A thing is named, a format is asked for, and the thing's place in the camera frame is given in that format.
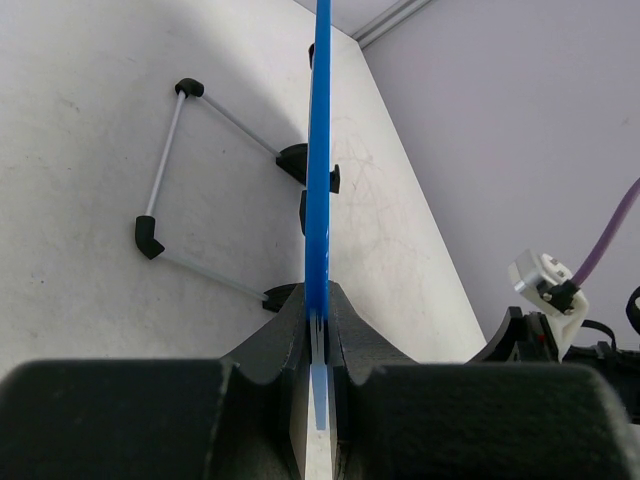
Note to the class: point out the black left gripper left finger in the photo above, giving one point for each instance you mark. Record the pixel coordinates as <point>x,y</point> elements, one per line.
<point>240,416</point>

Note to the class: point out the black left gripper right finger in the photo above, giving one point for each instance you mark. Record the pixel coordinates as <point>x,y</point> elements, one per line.
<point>511,412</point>

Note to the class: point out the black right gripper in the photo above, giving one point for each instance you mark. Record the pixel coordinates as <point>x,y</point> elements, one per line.
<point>527,338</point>

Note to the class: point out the blue framed whiteboard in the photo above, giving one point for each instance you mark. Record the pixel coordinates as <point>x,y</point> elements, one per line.
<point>317,218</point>

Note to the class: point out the black whiteboard foot clip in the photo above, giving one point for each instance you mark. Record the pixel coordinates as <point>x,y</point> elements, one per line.
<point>335,180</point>

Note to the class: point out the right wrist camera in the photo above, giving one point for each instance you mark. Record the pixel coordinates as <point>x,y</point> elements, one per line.
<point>547,283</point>

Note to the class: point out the metal whiteboard stand frame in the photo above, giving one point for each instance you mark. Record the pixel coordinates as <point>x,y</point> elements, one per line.
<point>224,203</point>

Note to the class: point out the right aluminium frame post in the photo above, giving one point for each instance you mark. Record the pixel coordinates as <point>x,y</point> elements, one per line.
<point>387,21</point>

